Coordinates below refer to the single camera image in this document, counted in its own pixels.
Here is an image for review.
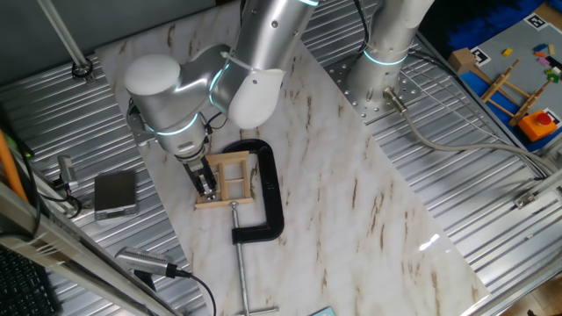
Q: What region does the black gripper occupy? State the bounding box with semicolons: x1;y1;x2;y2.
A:
182;154;220;201

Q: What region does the black cast iron C-clamp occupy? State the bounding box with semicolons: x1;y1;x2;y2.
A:
221;139;285;316

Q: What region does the silver digital kitchen scale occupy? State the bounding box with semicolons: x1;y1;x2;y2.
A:
93;169;140;223

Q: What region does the white marble pattern board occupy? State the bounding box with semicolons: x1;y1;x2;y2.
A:
94;0;491;316

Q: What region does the aluminium extrusion beam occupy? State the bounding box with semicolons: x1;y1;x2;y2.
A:
0;182;181;316

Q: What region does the orange rod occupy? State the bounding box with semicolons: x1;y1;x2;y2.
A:
0;129;28;204

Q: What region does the black keyboard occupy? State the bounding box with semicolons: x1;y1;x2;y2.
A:
0;245;61;316

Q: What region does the grey metal pole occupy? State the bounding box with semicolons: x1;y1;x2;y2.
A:
37;0;96;85

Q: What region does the tan cardboard block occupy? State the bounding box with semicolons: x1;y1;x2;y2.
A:
448;47;479;75

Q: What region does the black white fiducial marker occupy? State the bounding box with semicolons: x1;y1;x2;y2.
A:
523;12;551;32
469;46;493;68
543;107;562;129

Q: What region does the wooden easel rack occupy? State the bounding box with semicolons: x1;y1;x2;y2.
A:
472;56;555;128

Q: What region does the blue foam panel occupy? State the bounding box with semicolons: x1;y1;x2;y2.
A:
447;0;548;50

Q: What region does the orange box with red button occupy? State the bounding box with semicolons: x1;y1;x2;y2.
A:
516;109;559;143

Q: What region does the grey brick baseplate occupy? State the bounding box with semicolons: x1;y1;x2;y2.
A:
458;11;562;133

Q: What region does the wooden miniature window frame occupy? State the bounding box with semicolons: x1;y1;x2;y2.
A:
194;150;255;210

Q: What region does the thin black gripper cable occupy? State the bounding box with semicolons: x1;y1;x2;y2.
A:
202;109;229;133

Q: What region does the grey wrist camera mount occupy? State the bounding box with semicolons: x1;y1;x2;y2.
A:
126;99;155;146

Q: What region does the black camera cable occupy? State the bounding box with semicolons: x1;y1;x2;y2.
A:
175;268;218;316

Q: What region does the white cable tie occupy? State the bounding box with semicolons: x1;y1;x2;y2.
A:
219;51;256;74

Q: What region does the small grey camera on clamp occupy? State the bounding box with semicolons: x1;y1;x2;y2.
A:
52;155;83;219

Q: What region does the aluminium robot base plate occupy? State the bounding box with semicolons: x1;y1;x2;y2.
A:
324;47;423;124

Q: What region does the grey cable with metal connector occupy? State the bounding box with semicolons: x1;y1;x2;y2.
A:
382;86;562;181

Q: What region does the black cable bundle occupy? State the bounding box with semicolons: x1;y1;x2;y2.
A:
353;0;373;53

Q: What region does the aluminium corner bracket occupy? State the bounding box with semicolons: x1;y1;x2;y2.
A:
512;190;540;210

